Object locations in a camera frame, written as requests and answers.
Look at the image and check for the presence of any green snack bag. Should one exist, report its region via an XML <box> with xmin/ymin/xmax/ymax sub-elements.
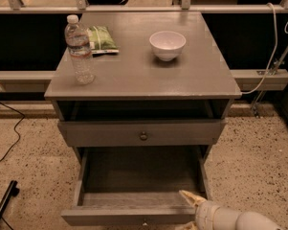
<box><xmin>87</xmin><ymin>26</ymin><xmax>119</xmax><ymax>55</ymax></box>

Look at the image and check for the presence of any brass drawer knob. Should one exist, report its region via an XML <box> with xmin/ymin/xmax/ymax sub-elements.
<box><xmin>140</xmin><ymin>131</ymin><xmax>148</xmax><ymax>141</ymax></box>
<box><xmin>142</xmin><ymin>218</ymin><xmax>148</xmax><ymax>226</ymax></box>

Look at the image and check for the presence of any white ceramic bowl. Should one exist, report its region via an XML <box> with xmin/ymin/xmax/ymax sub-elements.
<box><xmin>149</xmin><ymin>31</ymin><xmax>187</xmax><ymax>61</ymax></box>

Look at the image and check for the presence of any black floor cable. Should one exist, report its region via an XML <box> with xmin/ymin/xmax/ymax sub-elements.
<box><xmin>0</xmin><ymin>91</ymin><xmax>26</xmax><ymax>163</ymax></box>

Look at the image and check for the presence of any brass middle drawer knob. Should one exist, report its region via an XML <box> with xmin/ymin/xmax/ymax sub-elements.
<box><xmin>142</xmin><ymin>218</ymin><xmax>148</xmax><ymax>226</ymax></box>

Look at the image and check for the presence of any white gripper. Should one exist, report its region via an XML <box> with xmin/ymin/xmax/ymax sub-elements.
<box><xmin>175</xmin><ymin>190</ymin><xmax>220</xmax><ymax>230</ymax></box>

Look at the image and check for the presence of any white cable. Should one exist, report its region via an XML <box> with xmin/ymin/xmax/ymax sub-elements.
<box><xmin>241</xmin><ymin>2</ymin><xmax>278</xmax><ymax>96</ymax></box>

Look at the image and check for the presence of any brass top drawer knob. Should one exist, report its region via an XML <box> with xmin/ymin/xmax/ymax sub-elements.
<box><xmin>140</xmin><ymin>131</ymin><xmax>148</xmax><ymax>141</ymax></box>

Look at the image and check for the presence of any grey top drawer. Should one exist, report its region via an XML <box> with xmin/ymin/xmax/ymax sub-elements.
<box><xmin>58</xmin><ymin>120</ymin><xmax>226</xmax><ymax>147</ymax></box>

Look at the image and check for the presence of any metal railing frame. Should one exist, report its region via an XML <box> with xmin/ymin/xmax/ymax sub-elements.
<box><xmin>0</xmin><ymin>0</ymin><xmax>288</xmax><ymax>94</ymax></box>

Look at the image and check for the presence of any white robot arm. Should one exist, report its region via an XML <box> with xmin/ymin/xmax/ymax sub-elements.
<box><xmin>179</xmin><ymin>190</ymin><xmax>284</xmax><ymax>230</ymax></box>

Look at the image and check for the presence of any black stand leg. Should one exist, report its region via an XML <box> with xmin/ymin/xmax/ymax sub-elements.
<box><xmin>0</xmin><ymin>180</ymin><xmax>19</xmax><ymax>220</ymax></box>

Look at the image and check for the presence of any grey wooden drawer cabinet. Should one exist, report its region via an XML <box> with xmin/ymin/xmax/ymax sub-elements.
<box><xmin>43</xmin><ymin>11</ymin><xmax>243</xmax><ymax>165</ymax></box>

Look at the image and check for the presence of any clear plastic water bottle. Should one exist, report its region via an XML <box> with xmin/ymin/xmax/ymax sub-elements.
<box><xmin>64</xmin><ymin>14</ymin><xmax>95</xmax><ymax>84</ymax></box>

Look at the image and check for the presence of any grey drawer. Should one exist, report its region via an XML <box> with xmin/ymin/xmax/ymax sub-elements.
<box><xmin>61</xmin><ymin>146</ymin><xmax>211</xmax><ymax>226</ymax></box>
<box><xmin>58</xmin><ymin>120</ymin><xmax>226</xmax><ymax>147</ymax></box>

